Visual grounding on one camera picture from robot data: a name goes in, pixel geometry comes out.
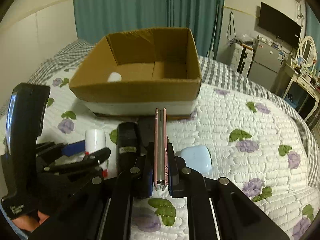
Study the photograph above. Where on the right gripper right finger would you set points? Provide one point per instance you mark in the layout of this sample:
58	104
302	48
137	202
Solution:
176	183

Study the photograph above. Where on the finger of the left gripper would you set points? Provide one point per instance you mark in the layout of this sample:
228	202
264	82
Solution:
74	148
92	160

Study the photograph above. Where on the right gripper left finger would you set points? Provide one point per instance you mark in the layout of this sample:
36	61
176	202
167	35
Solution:
145	186

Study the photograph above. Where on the white cylinder bottle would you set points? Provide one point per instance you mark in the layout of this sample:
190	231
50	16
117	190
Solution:
94	140

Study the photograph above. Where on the light blue earbud case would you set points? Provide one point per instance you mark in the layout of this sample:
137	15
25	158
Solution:
198	158

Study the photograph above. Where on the pink flip phone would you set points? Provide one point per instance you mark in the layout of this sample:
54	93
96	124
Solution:
160	167

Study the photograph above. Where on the brown cardboard box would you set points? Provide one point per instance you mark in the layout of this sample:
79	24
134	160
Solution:
159	69

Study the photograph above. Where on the person's left hand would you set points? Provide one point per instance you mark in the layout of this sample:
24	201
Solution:
28	223

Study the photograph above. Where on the white floral quilt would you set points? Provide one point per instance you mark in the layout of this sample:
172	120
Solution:
271	167

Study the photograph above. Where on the white roll in box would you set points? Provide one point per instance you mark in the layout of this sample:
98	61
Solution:
114	77

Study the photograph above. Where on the grey checkered bed sheet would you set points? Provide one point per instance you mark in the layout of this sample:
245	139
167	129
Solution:
213	72

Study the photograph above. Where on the white suitcase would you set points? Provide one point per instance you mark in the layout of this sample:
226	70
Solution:
241	58

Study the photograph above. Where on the silver small refrigerator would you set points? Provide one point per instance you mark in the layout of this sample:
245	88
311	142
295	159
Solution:
265	65

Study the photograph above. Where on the white dressing table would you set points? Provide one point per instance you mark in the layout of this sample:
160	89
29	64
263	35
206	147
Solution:
305	96

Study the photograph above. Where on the oval vanity mirror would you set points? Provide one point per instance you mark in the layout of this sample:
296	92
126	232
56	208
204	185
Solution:
307	50

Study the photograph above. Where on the teal window curtain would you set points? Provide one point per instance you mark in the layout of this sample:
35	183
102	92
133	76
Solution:
313	28

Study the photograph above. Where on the black wall television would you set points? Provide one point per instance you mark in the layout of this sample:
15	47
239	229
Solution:
280	25

